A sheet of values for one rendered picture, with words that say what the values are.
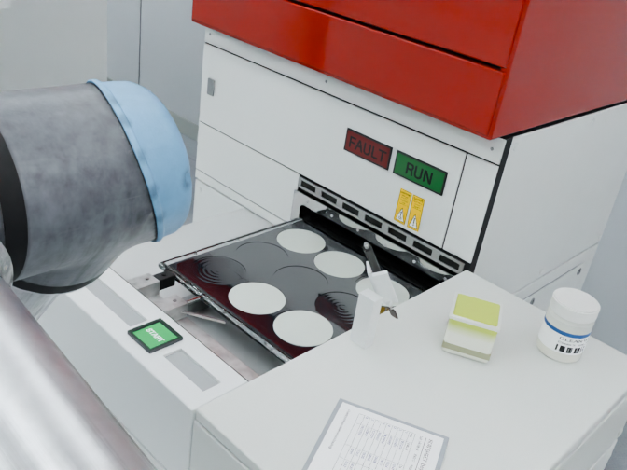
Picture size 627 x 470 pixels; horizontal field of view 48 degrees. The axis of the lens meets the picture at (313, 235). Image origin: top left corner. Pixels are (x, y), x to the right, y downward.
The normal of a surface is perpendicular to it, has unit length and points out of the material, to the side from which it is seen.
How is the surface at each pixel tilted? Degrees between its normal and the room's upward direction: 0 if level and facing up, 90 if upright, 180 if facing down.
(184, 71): 90
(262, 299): 0
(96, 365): 90
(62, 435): 12
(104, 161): 61
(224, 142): 90
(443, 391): 0
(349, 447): 0
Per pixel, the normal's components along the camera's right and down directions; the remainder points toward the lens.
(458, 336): -0.30, 0.41
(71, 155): 0.67, -0.19
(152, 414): -0.69, 0.25
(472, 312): 0.14, -0.87
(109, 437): 0.54, -0.82
